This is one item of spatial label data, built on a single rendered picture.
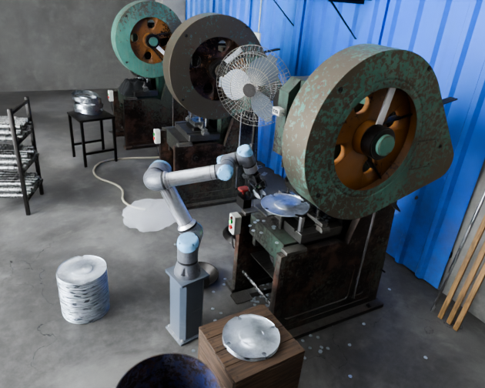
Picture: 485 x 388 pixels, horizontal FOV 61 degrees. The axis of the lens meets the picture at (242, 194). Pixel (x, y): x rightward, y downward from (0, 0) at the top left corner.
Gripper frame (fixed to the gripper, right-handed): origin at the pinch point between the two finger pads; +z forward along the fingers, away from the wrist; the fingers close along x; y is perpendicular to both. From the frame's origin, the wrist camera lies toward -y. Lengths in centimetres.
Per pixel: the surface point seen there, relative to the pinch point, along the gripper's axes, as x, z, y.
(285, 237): 0.7, 24.8, 14.4
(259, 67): 62, -36, -71
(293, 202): 19.7, 18.3, 0.9
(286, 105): 37, -37, -8
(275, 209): 4.8, 11.5, 4.4
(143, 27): 63, -39, -309
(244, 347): -55, 30, 52
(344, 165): 30, -22, 42
